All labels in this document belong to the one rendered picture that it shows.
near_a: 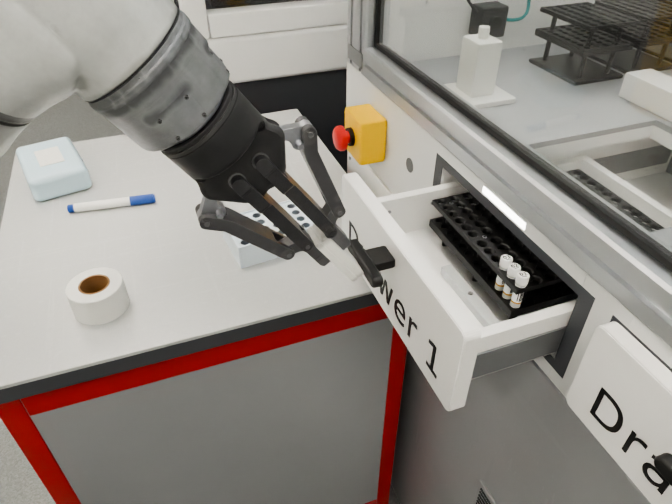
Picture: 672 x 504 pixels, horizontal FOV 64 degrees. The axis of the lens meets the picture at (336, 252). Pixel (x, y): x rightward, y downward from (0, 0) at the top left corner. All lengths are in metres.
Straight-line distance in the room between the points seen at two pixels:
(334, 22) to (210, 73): 0.94
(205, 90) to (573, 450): 0.50
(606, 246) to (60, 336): 0.62
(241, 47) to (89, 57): 0.93
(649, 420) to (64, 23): 0.50
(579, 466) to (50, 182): 0.87
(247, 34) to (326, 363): 0.75
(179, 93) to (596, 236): 0.36
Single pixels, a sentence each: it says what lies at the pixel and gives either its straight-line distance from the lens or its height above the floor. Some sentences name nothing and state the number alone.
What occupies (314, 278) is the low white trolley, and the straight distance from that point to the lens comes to 0.77.
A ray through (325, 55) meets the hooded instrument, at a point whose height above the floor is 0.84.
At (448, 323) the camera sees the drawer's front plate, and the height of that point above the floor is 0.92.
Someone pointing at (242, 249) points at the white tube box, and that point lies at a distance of 0.77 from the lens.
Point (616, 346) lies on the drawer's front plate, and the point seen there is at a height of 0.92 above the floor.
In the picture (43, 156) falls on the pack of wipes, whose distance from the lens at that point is 1.09.
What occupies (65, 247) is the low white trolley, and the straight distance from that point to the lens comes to 0.92.
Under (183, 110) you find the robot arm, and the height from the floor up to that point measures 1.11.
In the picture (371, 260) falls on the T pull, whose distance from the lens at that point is 0.56.
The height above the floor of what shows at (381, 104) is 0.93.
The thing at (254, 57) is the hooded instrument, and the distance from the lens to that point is 1.29.
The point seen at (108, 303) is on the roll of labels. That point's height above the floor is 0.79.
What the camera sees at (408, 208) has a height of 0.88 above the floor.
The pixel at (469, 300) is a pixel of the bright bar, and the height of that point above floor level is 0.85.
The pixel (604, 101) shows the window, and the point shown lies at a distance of 0.52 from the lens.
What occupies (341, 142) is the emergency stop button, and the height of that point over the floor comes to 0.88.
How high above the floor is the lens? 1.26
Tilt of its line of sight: 38 degrees down
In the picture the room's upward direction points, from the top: straight up
